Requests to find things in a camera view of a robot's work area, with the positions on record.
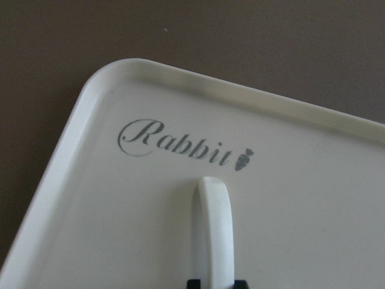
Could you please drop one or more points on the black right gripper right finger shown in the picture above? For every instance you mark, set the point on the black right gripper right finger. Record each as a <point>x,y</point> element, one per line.
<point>240,284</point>

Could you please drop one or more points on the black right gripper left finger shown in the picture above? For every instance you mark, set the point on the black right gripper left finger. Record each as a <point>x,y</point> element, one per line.
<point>193,284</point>

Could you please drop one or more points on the white ceramic spoon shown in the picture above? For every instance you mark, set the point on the white ceramic spoon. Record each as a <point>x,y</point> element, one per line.
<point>217,220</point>

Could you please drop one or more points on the cream rabbit tray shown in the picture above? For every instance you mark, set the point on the cream rabbit tray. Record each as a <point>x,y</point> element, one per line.
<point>118,205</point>

